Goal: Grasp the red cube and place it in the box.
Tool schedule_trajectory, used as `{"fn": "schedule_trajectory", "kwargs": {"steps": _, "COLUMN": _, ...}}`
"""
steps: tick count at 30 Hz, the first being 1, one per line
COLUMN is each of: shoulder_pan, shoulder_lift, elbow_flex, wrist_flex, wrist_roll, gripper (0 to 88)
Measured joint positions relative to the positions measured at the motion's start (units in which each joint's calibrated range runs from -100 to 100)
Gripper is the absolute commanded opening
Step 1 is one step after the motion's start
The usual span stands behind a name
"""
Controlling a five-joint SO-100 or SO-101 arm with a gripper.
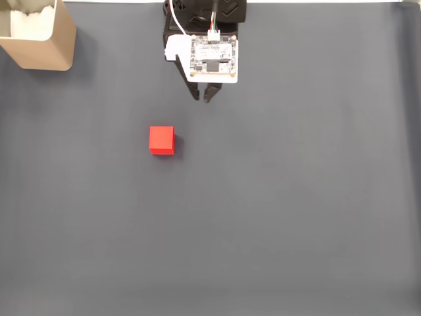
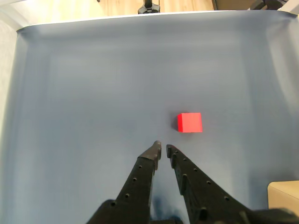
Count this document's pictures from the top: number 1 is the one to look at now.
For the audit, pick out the white foam padding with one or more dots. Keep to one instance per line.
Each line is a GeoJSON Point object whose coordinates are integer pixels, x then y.
{"type": "Point", "coordinates": [29, 26]}

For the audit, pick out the red cube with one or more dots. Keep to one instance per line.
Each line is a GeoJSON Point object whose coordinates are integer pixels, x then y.
{"type": "Point", "coordinates": [161, 138]}

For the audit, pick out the camera board on white mount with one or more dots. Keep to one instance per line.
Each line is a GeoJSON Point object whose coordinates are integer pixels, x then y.
{"type": "Point", "coordinates": [213, 56]}

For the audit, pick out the tan open box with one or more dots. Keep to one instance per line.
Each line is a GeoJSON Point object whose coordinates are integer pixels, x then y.
{"type": "Point", "coordinates": [49, 52]}

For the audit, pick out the gray table mat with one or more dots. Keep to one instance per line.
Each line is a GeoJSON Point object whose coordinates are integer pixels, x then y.
{"type": "Point", "coordinates": [263, 197]}

